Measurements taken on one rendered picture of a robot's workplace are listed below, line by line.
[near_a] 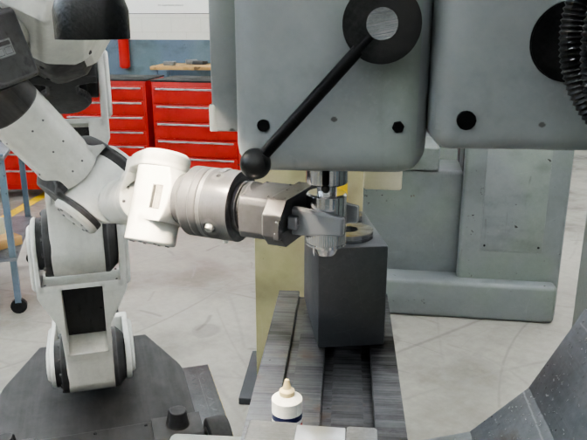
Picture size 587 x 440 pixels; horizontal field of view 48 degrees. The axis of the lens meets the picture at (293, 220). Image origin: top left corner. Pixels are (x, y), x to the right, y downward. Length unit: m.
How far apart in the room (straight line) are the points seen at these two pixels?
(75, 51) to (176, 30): 8.97
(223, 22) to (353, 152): 0.20
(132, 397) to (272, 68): 1.22
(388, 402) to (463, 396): 1.83
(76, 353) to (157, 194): 0.80
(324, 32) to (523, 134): 0.21
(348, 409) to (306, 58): 0.57
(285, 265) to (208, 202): 1.87
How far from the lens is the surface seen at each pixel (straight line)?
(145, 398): 1.73
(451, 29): 0.63
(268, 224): 0.74
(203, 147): 5.44
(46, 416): 1.73
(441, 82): 0.64
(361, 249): 1.13
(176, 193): 0.82
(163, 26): 10.09
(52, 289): 1.47
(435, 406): 2.78
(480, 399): 2.87
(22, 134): 1.03
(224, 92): 0.74
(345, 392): 1.07
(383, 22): 0.61
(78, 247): 1.41
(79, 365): 1.62
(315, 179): 0.74
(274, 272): 2.66
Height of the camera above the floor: 1.46
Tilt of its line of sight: 17 degrees down
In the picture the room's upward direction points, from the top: straight up
